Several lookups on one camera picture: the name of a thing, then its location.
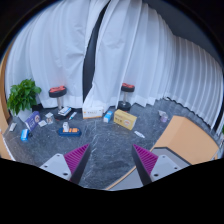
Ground green potted plant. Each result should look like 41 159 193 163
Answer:
7 79 41 121

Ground white and orange box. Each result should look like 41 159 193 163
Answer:
82 107 104 119

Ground small blue and white box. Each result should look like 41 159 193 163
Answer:
103 111 113 123

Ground blue and white pen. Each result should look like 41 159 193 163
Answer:
69 112 77 120

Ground left stool with red seat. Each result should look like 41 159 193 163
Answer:
48 86 67 110

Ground right stool with red seat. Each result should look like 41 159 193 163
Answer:
118 83 135 111

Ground white tube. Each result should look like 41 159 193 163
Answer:
134 131 145 138

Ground flat white card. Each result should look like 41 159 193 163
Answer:
38 120 47 127

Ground white curtain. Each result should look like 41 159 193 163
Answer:
5 0 109 108
83 0 224 129

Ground purple box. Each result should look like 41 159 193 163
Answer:
25 111 41 131

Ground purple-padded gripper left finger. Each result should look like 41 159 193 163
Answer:
40 144 90 184

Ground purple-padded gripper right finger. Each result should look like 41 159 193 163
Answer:
132 144 190 185

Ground left white curtain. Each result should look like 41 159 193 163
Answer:
5 0 109 108

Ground small clear cup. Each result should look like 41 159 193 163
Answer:
158 110 168 123

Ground yellow cardboard box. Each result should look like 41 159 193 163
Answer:
114 109 137 130

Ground stack of flat boxes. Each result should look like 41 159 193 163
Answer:
58 106 71 117

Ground stool with red seat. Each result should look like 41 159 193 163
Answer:
48 86 67 110
118 83 135 111

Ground small transparent cube box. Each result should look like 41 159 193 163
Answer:
45 112 54 124

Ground white charger plug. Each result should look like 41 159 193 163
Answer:
63 122 69 132

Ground right white curtain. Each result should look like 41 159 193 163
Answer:
83 0 224 129

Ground small white packet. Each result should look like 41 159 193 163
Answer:
9 122 17 132

